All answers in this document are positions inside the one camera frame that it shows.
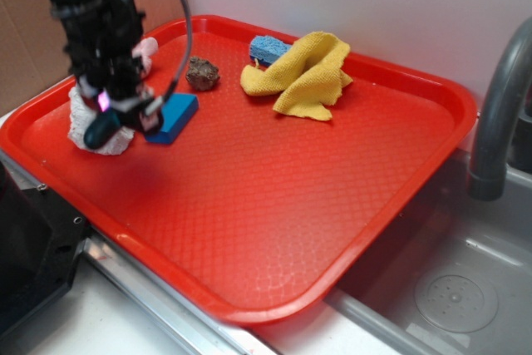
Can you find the grey sink faucet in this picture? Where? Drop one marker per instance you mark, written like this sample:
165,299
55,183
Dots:
503,133

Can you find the blue rectangular block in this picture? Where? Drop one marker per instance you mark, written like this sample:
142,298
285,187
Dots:
177,113

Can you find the grey toy sink basin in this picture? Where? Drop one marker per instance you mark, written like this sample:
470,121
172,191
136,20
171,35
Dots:
449,275

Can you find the red plastic tray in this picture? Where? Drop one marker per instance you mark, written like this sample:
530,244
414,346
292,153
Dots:
251,215

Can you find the blue sponge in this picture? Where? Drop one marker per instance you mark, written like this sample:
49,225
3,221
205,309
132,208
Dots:
266,50

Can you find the pink plush toy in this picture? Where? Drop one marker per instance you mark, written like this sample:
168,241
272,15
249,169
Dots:
144,51

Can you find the dark green plastic pickle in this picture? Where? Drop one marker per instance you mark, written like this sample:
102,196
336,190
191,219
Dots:
101,130

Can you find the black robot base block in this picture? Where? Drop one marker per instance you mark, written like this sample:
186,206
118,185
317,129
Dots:
42,237

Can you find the brown rock lump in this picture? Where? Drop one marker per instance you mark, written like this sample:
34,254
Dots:
202,75

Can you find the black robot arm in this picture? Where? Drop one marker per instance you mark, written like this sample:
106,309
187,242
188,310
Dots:
100,38

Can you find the yellow microfiber cloth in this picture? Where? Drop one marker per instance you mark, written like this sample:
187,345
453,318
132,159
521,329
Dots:
308,79

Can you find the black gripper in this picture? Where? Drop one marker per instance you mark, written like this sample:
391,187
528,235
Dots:
101,36

